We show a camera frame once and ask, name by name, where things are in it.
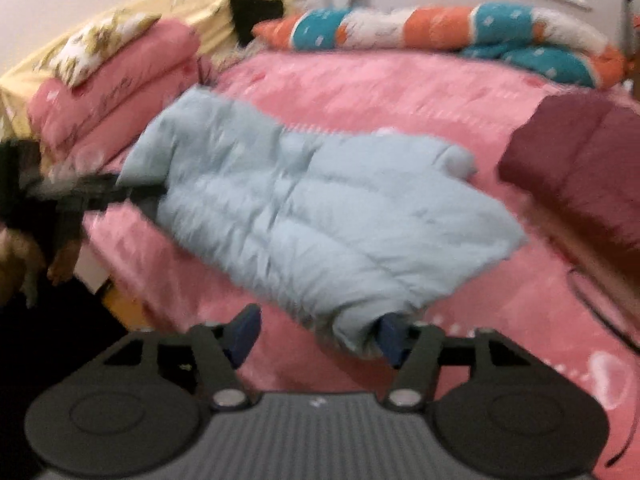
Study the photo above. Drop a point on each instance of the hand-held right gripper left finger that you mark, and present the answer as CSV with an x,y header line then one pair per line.
x,y
245,335

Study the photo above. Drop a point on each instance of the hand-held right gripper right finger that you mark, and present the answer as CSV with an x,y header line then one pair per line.
x,y
392,340

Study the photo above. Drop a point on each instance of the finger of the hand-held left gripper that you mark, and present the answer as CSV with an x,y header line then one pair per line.
x,y
125,194

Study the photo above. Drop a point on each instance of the light blue puffer jacket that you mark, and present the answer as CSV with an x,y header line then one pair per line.
x,y
300,210

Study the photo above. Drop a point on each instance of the maroon puffer jacket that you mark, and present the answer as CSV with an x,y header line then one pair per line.
x,y
575,160

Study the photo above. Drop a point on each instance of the person's left hand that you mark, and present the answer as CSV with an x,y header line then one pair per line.
x,y
65,260

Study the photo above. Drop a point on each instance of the pink printed pillow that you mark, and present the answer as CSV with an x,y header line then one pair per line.
x,y
130,120

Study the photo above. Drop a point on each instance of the pink folded quilts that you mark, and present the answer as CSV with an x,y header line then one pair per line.
x,y
140,55

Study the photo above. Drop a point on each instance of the white gold floral pillow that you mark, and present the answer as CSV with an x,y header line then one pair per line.
x,y
90,50

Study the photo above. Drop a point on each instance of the black cushion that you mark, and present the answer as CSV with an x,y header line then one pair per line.
x,y
255,15

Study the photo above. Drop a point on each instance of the pink plush bed blanket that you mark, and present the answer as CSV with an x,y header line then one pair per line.
x,y
400,100

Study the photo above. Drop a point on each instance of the rabbit print rolled blanket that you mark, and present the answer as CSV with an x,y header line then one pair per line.
x,y
435,25

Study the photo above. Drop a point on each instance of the wooden bed frame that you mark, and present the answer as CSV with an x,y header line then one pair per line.
x,y
120,305

